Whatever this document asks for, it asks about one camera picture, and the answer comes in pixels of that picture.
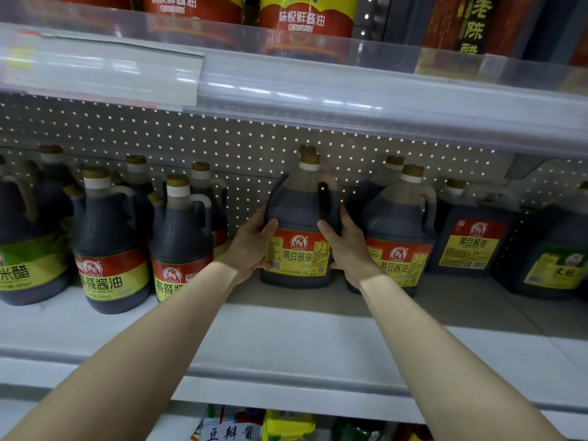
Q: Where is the person's left hand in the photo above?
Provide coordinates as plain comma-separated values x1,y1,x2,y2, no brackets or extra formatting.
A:
220,202,279,285

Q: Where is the person's right hand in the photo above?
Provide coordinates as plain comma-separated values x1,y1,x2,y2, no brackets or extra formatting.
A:
317,205,385,288

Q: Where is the white metal store shelving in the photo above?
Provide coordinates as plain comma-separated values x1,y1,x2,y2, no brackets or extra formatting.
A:
0,0,588,441

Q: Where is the rice vinegar jug green label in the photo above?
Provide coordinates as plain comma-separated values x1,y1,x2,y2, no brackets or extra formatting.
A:
0,159,75,307

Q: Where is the person's right forearm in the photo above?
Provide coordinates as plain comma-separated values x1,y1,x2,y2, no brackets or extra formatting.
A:
360,271,543,441

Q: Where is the person's left forearm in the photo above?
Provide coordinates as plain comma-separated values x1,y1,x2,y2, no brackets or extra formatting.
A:
4,262,240,441

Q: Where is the row of dark red-capped bottles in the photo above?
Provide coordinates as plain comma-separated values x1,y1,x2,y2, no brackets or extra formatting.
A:
0,0,360,39

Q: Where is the dark bottle red yellow label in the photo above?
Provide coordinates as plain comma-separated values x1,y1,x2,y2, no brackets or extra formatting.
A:
124,155,159,237
188,161,231,260

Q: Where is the dark jug red yellow label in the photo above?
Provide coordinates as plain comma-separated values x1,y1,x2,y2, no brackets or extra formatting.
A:
430,179,512,276

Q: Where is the small green bottle yellow label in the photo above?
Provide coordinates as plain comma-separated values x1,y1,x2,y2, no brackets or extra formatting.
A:
331,418,387,441

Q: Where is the green packet white blue label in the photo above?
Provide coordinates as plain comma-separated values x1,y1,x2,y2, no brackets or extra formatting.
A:
193,413,268,441

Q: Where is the dark jug yellow green label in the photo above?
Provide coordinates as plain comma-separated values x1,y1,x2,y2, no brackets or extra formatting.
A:
500,183,588,301

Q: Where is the dark bottle with green label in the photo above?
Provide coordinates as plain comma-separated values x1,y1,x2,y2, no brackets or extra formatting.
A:
37,145,82,237

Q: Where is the black jug brown gold label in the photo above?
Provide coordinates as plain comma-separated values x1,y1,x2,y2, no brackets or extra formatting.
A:
418,0,538,56

